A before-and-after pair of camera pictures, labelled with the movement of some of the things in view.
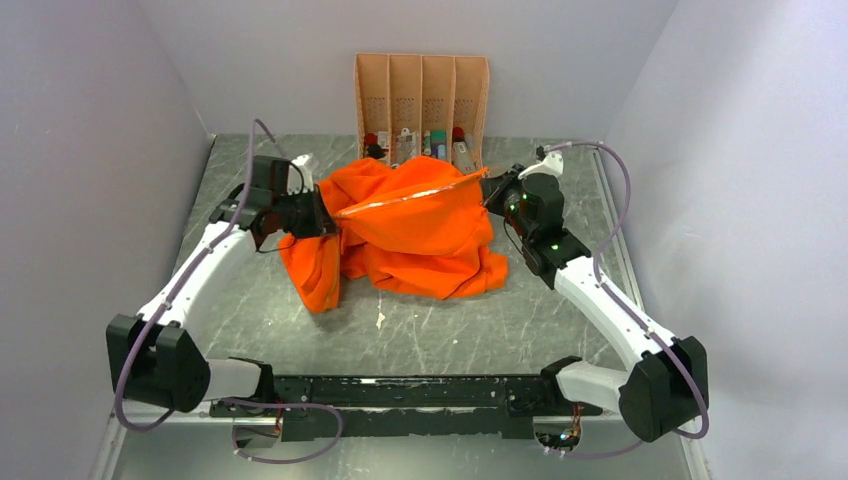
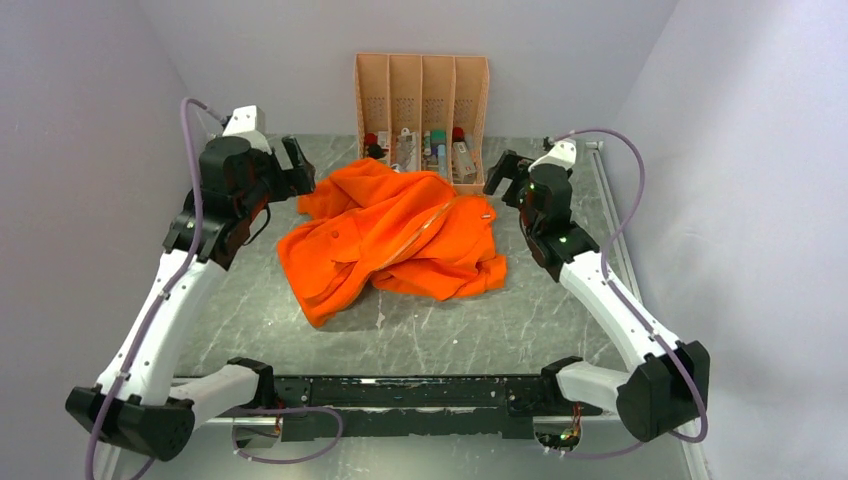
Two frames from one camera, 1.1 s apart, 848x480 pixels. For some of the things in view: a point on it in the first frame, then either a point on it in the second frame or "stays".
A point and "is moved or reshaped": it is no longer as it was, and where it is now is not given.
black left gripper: [321, 224] -> [297, 180]
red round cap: [458, 134] stays
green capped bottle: [438, 137] stays
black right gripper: [495, 187] -> [505, 168]
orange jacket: [417, 229] is moved or reshaped
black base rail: [483, 405] stays
